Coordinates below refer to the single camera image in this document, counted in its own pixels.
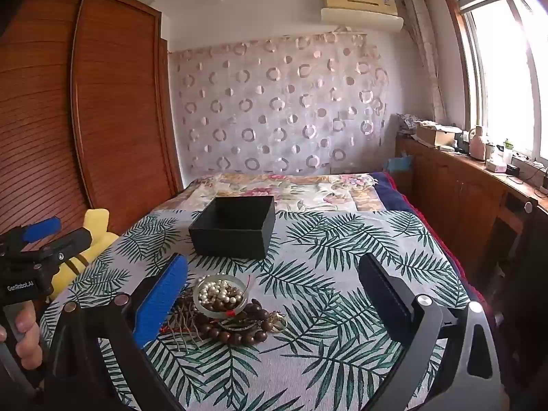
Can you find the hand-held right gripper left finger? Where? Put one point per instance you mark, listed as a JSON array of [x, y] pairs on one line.
[[158, 304]]

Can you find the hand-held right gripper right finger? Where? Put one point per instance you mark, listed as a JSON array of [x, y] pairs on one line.
[[385, 295]]

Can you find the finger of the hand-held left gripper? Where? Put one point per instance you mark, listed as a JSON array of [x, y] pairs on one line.
[[68, 246], [40, 230]]

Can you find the purple rhinestone hair comb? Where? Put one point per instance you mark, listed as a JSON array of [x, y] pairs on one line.
[[188, 329]]

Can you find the pale green jade bangle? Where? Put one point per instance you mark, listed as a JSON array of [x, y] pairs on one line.
[[197, 297]]

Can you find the black cardboard box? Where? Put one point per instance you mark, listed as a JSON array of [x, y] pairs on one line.
[[231, 244]]

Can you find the person's left hand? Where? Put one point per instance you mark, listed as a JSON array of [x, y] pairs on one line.
[[30, 338]]

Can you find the yellow plush toy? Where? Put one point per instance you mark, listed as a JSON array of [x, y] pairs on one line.
[[100, 224]]

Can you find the dark blue red-edged blanket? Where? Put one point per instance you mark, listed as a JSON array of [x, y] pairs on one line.
[[389, 192]]

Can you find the small gold ornament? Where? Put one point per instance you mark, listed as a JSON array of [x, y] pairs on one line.
[[278, 321]]

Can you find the teal plastic bag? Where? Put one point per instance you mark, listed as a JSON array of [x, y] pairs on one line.
[[398, 165]]

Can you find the long wooden cabinet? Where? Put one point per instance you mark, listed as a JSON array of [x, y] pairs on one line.
[[462, 188]]

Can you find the floral bedspread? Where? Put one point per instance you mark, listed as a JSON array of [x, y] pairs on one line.
[[299, 188]]

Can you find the wooden wardrobe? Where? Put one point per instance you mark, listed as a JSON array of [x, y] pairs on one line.
[[120, 115]]

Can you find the open cardboard box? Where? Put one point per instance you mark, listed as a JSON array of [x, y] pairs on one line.
[[441, 137]]

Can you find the black stand with metal cap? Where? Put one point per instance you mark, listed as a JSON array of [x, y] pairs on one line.
[[529, 207]]

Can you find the white tissue box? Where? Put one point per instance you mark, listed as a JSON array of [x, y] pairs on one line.
[[495, 166]]

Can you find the patterned cloth bundle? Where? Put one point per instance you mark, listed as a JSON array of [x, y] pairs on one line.
[[406, 122]]

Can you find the green-capped bottle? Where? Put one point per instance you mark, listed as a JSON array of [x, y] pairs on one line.
[[507, 150]]

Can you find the circle-pattern sheer curtain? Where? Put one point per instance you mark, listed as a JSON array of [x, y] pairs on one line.
[[278, 107]]

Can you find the beige wrapped pipe drape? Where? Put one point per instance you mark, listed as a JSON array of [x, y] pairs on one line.
[[424, 51]]

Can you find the window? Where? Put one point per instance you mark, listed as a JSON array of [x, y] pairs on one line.
[[501, 72]]

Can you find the white wall air conditioner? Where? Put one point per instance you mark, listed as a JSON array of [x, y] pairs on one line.
[[364, 19]]

